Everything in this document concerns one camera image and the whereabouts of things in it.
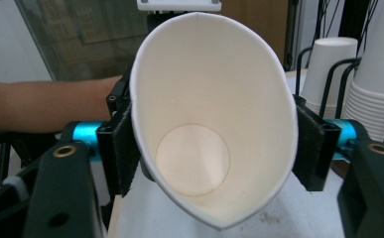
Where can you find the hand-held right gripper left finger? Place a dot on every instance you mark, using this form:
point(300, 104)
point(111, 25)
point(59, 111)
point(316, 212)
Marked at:
point(120, 148)

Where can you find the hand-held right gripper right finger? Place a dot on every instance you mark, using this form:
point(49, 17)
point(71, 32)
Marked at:
point(312, 155)

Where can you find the single white paper cup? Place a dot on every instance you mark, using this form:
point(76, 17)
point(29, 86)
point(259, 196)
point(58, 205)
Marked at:
point(212, 82)

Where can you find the stack of white paper cups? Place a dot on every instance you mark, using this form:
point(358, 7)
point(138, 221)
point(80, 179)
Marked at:
point(331, 56)
point(378, 82)

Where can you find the white table mat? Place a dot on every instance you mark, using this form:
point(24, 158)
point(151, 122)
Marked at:
point(279, 218)

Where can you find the brown wooden board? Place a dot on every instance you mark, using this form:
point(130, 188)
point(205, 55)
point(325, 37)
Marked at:
point(255, 26)

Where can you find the glass panel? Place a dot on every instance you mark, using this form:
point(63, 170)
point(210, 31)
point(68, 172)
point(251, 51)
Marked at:
point(87, 36)

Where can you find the black upright post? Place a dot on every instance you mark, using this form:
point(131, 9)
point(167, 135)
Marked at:
point(293, 33)

